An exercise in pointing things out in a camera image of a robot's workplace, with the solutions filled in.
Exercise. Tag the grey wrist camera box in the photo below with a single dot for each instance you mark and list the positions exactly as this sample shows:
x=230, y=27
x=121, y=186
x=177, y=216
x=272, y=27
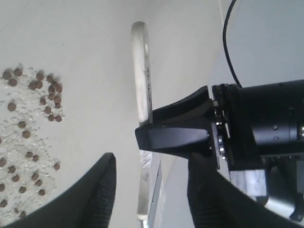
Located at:
x=252, y=183

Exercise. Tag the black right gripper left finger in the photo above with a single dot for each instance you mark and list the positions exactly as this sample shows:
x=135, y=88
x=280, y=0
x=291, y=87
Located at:
x=87, y=204

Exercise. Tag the brown beans and white crumbs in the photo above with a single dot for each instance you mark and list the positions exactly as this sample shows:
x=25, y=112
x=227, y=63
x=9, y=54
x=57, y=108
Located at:
x=27, y=166

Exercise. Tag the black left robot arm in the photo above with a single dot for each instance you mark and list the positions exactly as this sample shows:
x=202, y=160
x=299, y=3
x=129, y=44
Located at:
x=276, y=112

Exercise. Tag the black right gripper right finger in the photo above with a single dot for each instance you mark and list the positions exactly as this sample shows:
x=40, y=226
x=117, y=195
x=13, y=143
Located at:
x=215, y=203

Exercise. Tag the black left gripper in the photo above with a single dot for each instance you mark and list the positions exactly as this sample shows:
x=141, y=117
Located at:
x=241, y=148

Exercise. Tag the white paint brush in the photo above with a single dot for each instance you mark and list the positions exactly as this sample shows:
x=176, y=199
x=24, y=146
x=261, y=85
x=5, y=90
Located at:
x=151, y=196

